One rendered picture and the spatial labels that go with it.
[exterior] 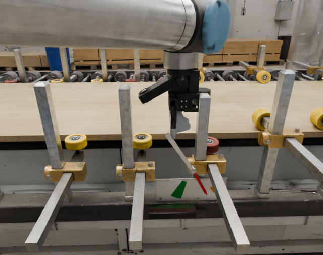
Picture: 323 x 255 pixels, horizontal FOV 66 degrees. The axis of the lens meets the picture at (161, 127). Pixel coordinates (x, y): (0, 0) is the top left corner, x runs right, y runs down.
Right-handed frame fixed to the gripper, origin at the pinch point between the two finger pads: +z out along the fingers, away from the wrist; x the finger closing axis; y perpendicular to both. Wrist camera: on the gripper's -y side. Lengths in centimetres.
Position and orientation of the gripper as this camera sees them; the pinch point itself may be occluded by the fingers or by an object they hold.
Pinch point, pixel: (171, 134)
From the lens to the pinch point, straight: 74.9
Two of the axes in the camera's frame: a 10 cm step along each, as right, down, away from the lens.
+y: 10.0, -0.2, 0.2
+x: -0.3, -4.2, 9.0
